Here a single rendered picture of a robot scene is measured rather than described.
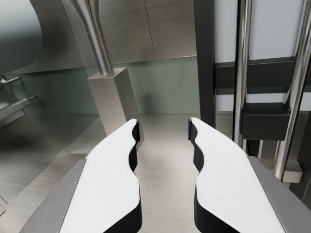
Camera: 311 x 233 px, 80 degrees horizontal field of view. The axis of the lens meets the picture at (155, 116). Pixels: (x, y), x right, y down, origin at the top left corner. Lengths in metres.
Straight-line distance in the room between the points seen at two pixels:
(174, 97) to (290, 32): 0.57
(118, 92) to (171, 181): 0.28
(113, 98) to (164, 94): 0.30
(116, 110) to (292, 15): 0.45
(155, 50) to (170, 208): 0.53
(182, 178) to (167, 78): 0.40
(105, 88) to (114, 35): 0.30
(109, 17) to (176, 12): 0.25
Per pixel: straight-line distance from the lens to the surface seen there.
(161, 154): 0.62
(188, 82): 0.75
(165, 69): 0.75
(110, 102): 0.56
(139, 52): 0.76
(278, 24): 0.27
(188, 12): 0.69
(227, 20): 0.26
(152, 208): 0.50
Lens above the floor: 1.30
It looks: 29 degrees down
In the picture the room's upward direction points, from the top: 11 degrees counter-clockwise
